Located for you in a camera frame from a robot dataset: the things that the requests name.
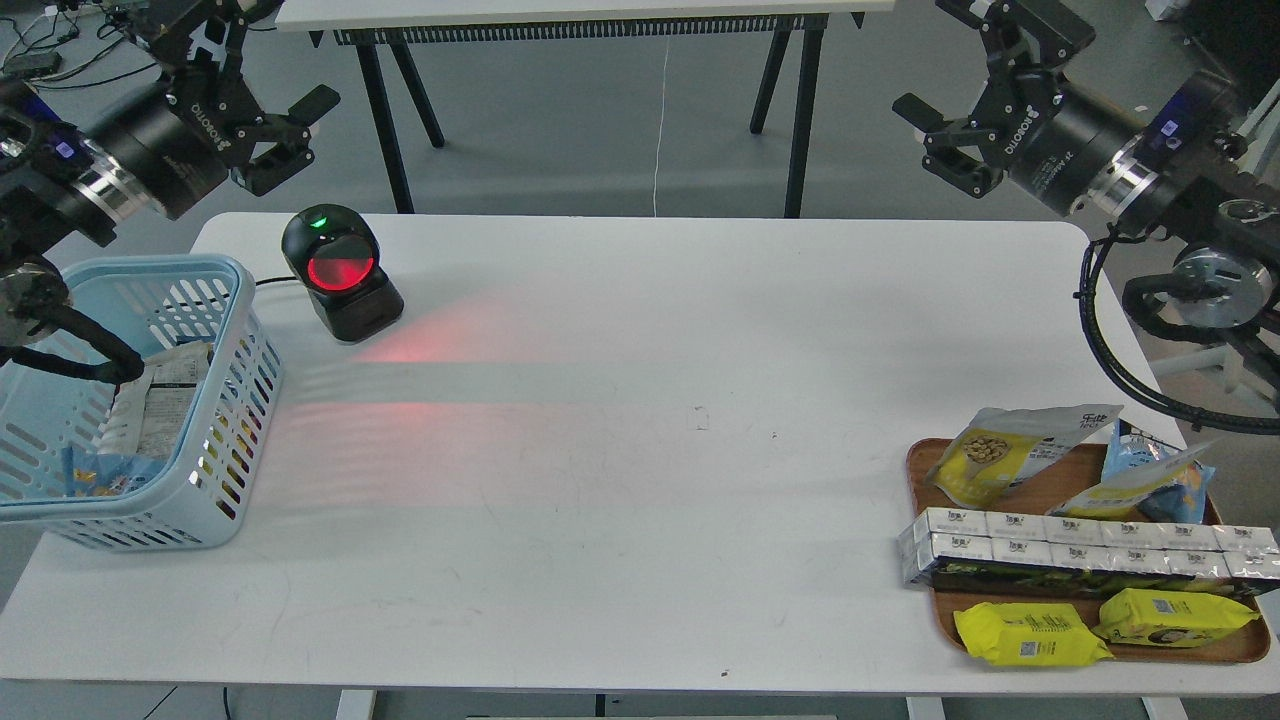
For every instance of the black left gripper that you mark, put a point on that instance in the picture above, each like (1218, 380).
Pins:
(184, 134)

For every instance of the yellow white snack pouch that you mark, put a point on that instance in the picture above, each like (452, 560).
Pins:
(1001, 449)

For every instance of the yellow snack packet left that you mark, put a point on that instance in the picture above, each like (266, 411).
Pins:
(1029, 634)

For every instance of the yellow snack packet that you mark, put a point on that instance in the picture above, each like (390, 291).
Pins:
(1029, 634)
(1174, 619)

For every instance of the blue yellow snack bag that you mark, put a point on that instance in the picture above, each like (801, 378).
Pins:
(1142, 472)

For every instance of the white snack bag in basket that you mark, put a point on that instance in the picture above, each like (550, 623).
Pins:
(148, 414)

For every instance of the blue snack bag in basket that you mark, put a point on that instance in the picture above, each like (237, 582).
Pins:
(87, 474)

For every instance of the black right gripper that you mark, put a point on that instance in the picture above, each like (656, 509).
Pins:
(1050, 136)

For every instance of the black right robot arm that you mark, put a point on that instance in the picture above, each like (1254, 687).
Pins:
(1177, 173)

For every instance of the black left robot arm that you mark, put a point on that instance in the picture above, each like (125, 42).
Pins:
(59, 179)

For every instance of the silver multipack snack box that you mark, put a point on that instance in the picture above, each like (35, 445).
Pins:
(991, 552)

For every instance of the black barcode scanner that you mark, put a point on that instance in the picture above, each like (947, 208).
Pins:
(332, 251)

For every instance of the light blue plastic basket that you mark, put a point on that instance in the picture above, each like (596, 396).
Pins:
(199, 496)

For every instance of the black power adapter on floor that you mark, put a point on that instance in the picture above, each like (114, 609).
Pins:
(34, 65)

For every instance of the yellow snack packet right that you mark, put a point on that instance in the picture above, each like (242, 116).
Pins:
(1174, 619)

